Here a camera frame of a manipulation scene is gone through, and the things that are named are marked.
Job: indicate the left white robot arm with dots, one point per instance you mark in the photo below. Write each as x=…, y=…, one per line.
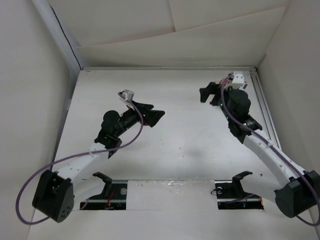
x=56, y=192

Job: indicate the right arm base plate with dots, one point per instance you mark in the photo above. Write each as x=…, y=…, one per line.
x=231, y=196

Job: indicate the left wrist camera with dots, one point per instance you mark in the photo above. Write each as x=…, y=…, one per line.
x=126, y=96

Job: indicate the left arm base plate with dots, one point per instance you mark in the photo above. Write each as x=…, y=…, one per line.
x=111, y=194

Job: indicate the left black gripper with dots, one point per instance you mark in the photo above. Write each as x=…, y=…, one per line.
x=151, y=116

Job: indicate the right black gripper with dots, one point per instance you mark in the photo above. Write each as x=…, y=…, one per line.
x=212, y=88

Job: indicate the purple capped white pen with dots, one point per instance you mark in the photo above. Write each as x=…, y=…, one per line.
x=244, y=86

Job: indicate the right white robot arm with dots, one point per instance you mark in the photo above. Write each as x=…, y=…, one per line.
x=296, y=189

